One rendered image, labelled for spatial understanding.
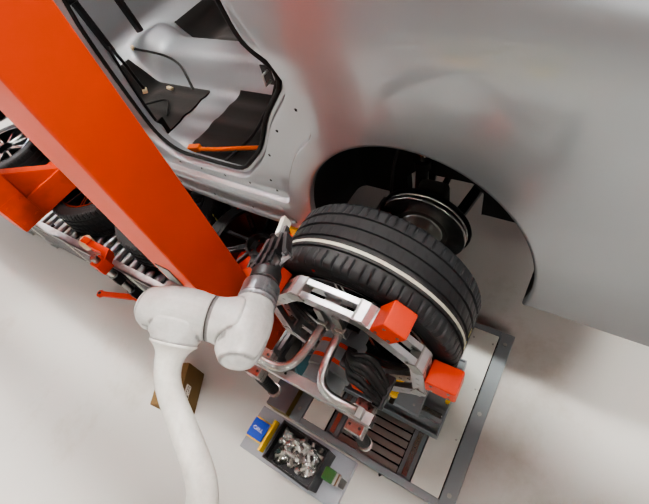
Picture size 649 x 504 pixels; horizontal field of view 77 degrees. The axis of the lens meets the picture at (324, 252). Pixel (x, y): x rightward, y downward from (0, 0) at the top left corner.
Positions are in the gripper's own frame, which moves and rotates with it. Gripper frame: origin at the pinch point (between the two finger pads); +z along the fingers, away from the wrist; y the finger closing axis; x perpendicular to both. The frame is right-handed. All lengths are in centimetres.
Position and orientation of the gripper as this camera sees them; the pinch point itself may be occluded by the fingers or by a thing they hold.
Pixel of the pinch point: (283, 228)
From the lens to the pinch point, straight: 111.7
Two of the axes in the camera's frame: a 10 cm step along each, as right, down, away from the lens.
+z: 1.7, -7.0, 6.9
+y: 8.1, -2.9, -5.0
